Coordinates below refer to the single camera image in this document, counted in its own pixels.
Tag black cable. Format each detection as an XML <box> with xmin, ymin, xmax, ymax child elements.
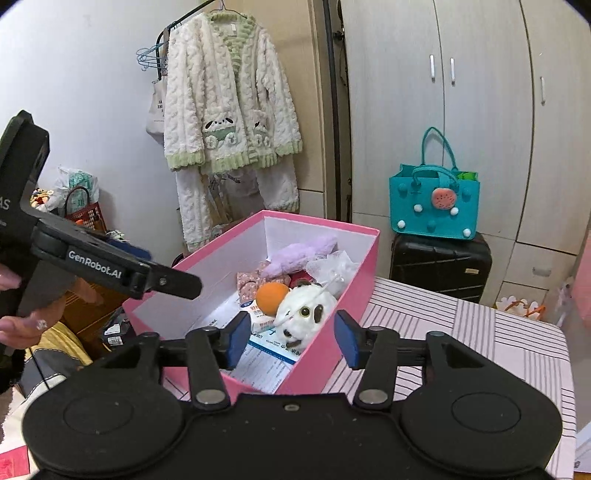
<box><xmin>27</xmin><ymin>346</ymin><xmax>54</xmax><ymax>391</ymax></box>

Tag white panda plush toy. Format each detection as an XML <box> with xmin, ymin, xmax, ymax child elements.
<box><xmin>276</xmin><ymin>284</ymin><xmax>340</xmax><ymax>350</ymax></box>

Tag person's left hand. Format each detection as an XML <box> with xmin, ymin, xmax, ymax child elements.
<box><xmin>0</xmin><ymin>271</ymin><xmax>105</xmax><ymax>345</ymax></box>

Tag white green fleece jacket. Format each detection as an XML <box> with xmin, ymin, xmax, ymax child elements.
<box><xmin>163</xmin><ymin>11</ymin><xmax>303</xmax><ymax>174</ymax></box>

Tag white wardrobe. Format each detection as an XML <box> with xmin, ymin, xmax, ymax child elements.
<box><xmin>339</xmin><ymin>0</ymin><xmax>591</xmax><ymax>305</ymax></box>

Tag blue wet wipes pack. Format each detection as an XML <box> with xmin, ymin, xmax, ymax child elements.
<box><xmin>247</xmin><ymin>323</ymin><xmax>302</xmax><ymax>366</ymax></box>

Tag teal felt tote bag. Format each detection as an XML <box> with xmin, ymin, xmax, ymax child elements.
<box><xmin>389</xmin><ymin>127</ymin><xmax>481</xmax><ymax>240</ymax></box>

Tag pink cardboard box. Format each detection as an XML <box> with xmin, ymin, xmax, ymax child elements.
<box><xmin>122</xmin><ymin>210</ymin><xmax>380</xmax><ymax>395</ymax></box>

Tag printed paper sheet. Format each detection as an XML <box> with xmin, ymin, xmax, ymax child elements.
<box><xmin>187</xmin><ymin>300</ymin><xmax>297</xmax><ymax>394</ymax></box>

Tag white canvas tote bag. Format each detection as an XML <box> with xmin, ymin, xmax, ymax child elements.
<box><xmin>146</xmin><ymin>78</ymin><xmax>168</xmax><ymax>136</ymax></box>

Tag black suitcase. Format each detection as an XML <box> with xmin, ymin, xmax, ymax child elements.
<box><xmin>390</xmin><ymin>232</ymin><xmax>492</xmax><ymax>304</ymax></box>

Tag yellow cloth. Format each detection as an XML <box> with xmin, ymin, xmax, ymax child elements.
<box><xmin>44</xmin><ymin>320</ymin><xmax>93</xmax><ymax>365</ymax></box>

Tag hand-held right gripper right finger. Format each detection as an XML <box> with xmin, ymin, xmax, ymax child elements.
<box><xmin>333</xmin><ymin>309</ymin><xmax>490</xmax><ymax>407</ymax></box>

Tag red checked bag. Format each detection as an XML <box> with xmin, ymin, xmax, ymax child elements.
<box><xmin>64</xmin><ymin>187</ymin><xmax>108</xmax><ymax>234</ymax></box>

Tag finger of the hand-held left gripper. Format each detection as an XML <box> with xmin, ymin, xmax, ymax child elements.
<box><xmin>104</xmin><ymin>237</ymin><xmax>152</xmax><ymax>261</ymax></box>
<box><xmin>131</xmin><ymin>262</ymin><xmax>203</xmax><ymax>299</ymax></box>

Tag white orange paper bag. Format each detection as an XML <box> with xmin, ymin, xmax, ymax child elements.
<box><xmin>496</xmin><ymin>298</ymin><xmax>546</xmax><ymax>324</ymax></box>

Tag purple plush toy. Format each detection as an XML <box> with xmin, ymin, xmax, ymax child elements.
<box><xmin>268</xmin><ymin>235</ymin><xmax>339</xmax><ymax>280</ymax></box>

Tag floral fabric scrunchie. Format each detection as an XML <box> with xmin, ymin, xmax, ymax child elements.
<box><xmin>236</xmin><ymin>261</ymin><xmax>291</xmax><ymax>301</ymax></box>

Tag white tissue pack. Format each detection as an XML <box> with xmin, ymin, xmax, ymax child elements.
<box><xmin>240</xmin><ymin>298</ymin><xmax>278</xmax><ymax>334</ymax></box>

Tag blue clothes hanger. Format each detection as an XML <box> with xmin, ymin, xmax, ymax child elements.
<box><xmin>136</xmin><ymin>44</ymin><xmax>170</xmax><ymax>73</ymax></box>

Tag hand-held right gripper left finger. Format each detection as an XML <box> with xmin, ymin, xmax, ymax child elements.
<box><xmin>95</xmin><ymin>311</ymin><xmax>252</xmax><ymax>409</ymax></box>

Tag white fleece pants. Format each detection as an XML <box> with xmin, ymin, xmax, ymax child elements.
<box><xmin>175</xmin><ymin>157</ymin><xmax>301</xmax><ymax>252</ymax></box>

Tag orange ball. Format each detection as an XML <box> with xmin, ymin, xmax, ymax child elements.
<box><xmin>256</xmin><ymin>282</ymin><xmax>291</xmax><ymax>317</ymax></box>

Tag white plastic bag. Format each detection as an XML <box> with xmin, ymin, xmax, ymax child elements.
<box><xmin>51</xmin><ymin>166</ymin><xmax>100</xmax><ymax>215</ymax></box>

